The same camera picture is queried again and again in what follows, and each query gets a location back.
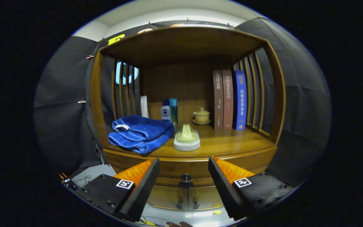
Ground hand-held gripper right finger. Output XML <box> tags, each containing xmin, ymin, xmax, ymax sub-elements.
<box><xmin>207</xmin><ymin>156</ymin><xmax>295</xmax><ymax>221</ymax></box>

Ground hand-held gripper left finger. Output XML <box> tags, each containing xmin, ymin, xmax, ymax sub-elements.
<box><xmin>71</xmin><ymin>158</ymin><xmax>160</xmax><ymax>223</ymax></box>

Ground wooden cabinet door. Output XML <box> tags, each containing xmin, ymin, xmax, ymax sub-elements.
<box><xmin>188</xmin><ymin>186</ymin><xmax>224</xmax><ymax>211</ymax></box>
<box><xmin>148</xmin><ymin>184</ymin><xmax>189</xmax><ymax>211</ymax></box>

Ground wooden countertop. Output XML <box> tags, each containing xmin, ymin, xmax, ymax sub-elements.
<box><xmin>104</xmin><ymin>121</ymin><xmax>276</xmax><ymax>158</ymax></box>

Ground wooden cabinet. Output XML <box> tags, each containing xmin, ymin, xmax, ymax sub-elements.
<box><xmin>90</xmin><ymin>26</ymin><xmax>286</xmax><ymax>211</ymax></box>

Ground blue folded towel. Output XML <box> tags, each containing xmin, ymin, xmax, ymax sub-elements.
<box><xmin>107</xmin><ymin>115</ymin><xmax>175</xmax><ymax>155</ymax></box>

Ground beige lidded teacup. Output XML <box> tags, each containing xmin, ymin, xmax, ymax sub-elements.
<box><xmin>193</xmin><ymin>108</ymin><xmax>211</xmax><ymax>125</ymax></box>

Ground white bottle with blue cap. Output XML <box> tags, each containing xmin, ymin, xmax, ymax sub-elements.
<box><xmin>161</xmin><ymin>100</ymin><xmax>171</xmax><ymax>122</ymax></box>

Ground white tube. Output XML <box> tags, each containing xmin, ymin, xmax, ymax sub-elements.
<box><xmin>140</xmin><ymin>96</ymin><xmax>149</xmax><ymax>118</ymax></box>

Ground teal bottle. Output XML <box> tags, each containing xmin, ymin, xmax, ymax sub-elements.
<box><xmin>169</xmin><ymin>98</ymin><xmax>178</xmax><ymax>124</ymax></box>

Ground dark brown book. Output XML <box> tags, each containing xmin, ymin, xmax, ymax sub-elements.
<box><xmin>212</xmin><ymin>70</ymin><xmax>224</xmax><ymax>131</ymax></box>

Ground reddish brown book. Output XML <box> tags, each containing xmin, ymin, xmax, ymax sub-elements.
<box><xmin>222</xmin><ymin>70</ymin><xmax>234</xmax><ymax>130</ymax></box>

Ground blue book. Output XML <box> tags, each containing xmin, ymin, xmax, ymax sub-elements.
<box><xmin>232</xmin><ymin>70</ymin><xmax>247</xmax><ymax>131</ymax></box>

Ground thin floor cables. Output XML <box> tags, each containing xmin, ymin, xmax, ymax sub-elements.
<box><xmin>74</xmin><ymin>175</ymin><xmax>93</xmax><ymax>187</ymax></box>

